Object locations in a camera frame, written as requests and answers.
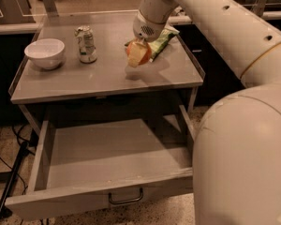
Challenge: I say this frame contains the grey open drawer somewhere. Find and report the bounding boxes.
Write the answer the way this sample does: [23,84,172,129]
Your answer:
[6,105,193,220]

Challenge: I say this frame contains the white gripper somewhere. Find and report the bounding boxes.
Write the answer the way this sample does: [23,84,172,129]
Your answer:
[127,10,169,68]

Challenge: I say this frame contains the black floor bar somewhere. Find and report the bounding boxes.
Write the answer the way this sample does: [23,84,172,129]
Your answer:
[0,142,27,219]

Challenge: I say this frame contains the white ceramic bowl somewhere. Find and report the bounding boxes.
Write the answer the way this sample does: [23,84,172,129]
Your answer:
[24,38,66,69]

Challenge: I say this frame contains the grey counter cabinet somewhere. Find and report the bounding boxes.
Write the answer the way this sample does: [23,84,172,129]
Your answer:
[8,11,206,136]

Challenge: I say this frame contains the black floor cable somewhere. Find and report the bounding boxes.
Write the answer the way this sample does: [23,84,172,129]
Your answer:
[0,124,38,195]

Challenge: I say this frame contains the orange fruit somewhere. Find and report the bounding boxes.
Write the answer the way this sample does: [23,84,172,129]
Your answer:
[126,40,152,68]

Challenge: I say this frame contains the black drawer handle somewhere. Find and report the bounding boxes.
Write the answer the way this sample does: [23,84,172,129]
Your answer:
[108,187,143,205]

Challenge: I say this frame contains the green chip bag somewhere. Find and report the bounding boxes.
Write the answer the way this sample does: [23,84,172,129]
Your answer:
[126,25,179,62]

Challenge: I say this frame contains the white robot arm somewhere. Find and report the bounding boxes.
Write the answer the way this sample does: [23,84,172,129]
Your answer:
[133,0,281,225]

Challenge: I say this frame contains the white green soda can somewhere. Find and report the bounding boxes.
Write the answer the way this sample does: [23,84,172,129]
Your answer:
[74,25,97,64]

